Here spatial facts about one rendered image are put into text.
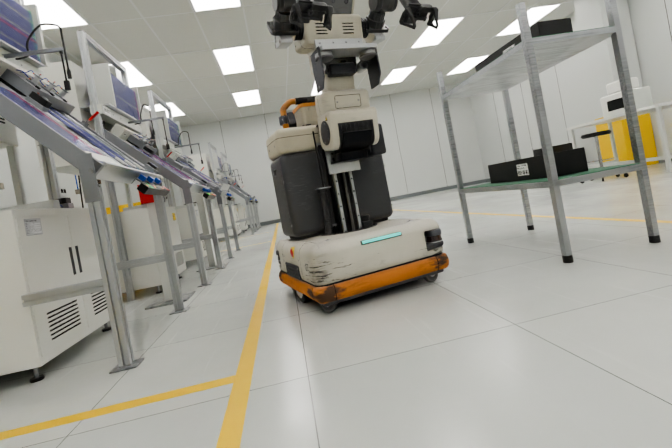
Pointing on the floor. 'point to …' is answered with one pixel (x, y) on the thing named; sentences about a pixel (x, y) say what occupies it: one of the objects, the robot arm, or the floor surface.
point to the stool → (597, 144)
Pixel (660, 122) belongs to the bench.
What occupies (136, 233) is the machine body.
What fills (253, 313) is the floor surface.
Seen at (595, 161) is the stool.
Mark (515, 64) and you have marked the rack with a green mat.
